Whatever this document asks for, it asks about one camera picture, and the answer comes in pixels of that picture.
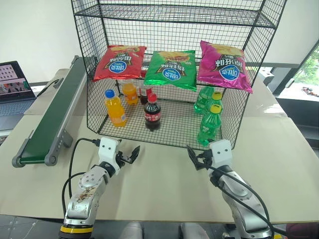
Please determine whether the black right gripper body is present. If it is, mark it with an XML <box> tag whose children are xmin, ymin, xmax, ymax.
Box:
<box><xmin>198</xmin><ymin>150</ymin><xmax>215</xmax><ymax>170</ymax></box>

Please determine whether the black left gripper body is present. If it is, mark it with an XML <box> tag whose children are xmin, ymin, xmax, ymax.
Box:
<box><xmin>116</xmin><ymin>150</ymin><xmax>133</xmax><ymax>168</ymax></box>

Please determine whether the orange soda bottle, blue cap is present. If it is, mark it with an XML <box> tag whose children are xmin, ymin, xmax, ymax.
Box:
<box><xmin>104</xmin><ymin>90</ymin><xmax>128</xmax><ymax>128</ymax></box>

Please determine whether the green soda bottle, yellow cap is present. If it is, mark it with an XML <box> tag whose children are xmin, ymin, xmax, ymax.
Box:
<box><xmin>207</xmin><ymin>91</ymin><xmax>223</xmax><ymax>110</ymax></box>
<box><xmin>197</xmin><ymin>104</ymin><xmax>223</xmax><ymax>147</ymax></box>

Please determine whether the cola bottle, red cap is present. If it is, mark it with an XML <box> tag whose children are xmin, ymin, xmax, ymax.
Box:
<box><xmin>144</xmin><ymin>93</ymin><xmax>162</xmax><ymax>132</ymax></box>
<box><xmin>138</xmin><ymin>84</ymin><xmax>153</xmax><ymax>106</ymax></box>

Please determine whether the red potato chips bag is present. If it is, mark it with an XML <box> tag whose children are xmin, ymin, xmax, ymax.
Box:
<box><xmin>92</xmin><ymin>44</ymin><xmax>148</xmax><ymax>83</ymax></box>

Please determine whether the green potato chips bag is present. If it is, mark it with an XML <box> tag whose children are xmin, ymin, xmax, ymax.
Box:
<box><xmin>144</xmin><ymin>50</ymin><xmax>198</xmax><ymax>93</ymax></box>

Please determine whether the magenta potato chips bag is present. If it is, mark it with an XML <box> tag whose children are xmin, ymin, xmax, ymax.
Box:
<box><xmin>196</xmin><ymin>40</ymin><xmax>254</xmax><ymax>94</ymax></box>

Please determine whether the open laptop computer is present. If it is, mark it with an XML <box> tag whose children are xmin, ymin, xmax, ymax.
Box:
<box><xmin>0</xmin><ymin>61</ymin><xmax>38</xmax><ymax>131</ymax></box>

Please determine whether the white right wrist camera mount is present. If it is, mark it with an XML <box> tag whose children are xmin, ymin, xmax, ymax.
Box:
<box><xmin>208</xmin><ymin>139</ymin><xmax>234</xmax><ymax>170</ymax></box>

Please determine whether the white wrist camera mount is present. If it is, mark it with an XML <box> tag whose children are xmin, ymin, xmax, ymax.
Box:
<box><xmin>208</xmin><ymin>139</ymin><xmax>234</xmax><ymax>170</ymax></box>
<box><xmin>97</xmin><ymin>137</ymin><xmax>121</xmax><ymax>173</ymax></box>

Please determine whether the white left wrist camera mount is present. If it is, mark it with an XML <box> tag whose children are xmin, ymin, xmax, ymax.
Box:
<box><xmin>97</xmin><ymin>137</ymin><xmax>121</xmax><ymax>173</ymax></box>

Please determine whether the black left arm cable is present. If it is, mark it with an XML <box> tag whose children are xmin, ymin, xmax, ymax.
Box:
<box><xmin>61</xmin><ymin>137</ymin><xmax>102</xmax><ymax>213</ymax></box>

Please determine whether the green conveyor belt, grey frame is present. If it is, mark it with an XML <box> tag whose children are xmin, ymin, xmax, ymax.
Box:
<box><xmin>11</xmin><ymin>55</ymin><xmax>98</xmax><ymax>168</ymax></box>

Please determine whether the black wire mesh shelf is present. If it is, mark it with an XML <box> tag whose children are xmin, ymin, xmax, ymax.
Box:
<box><xmin>70</xmin><ymin>0</ymin><xmax>288</xmax><ymax>150</ymax></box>

